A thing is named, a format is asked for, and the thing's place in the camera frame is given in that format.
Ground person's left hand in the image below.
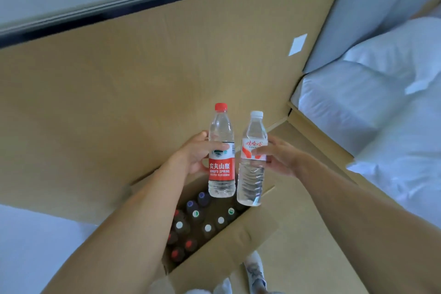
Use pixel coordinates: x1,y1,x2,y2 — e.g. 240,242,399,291
175,130,230,175

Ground person's right hand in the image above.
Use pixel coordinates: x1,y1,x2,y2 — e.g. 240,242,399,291
250,136,307,178

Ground red-cap water bottle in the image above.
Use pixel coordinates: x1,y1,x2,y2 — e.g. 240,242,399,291
208,102,237,198

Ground white-cap water bottle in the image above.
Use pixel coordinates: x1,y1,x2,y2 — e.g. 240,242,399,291
236,110,269,207

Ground group of bottles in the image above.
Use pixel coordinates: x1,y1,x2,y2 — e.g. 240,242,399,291
166,191,249,264

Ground brown cardboard box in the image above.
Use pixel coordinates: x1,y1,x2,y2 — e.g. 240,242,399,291
129,164,279,294

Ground person's right forearm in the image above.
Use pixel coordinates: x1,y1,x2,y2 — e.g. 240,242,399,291
293,156,441,294

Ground person's left forearm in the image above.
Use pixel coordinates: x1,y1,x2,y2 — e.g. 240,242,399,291
41,158,193,294

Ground person's white right shoe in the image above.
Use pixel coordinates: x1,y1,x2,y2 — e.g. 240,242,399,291
243,250,268,294

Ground white bed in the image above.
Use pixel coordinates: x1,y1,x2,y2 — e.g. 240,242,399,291
288,16,441,229

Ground light denim shorts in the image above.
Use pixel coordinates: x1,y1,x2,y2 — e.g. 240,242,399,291
184,277,233,294

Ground white pillow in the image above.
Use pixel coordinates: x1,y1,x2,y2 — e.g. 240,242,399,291
343,16,441,95

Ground white wall switch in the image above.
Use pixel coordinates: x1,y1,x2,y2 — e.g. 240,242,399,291
288,33,308,57

